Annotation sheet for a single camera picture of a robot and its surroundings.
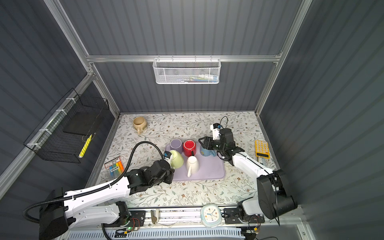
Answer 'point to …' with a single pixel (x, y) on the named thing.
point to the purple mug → (176, 144)
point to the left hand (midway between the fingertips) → (174, 170)
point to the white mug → (192, 165)
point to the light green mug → (177, 160)
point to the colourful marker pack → (115, 167)
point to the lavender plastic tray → (210, 168)
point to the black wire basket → (63, 135)
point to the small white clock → (211, 215)
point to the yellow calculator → (262, 149)
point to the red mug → (189, 147)
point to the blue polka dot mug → (206, 152)
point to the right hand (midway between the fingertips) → (204, 141)
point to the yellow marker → (84, 148)
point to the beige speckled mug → (139, 124)
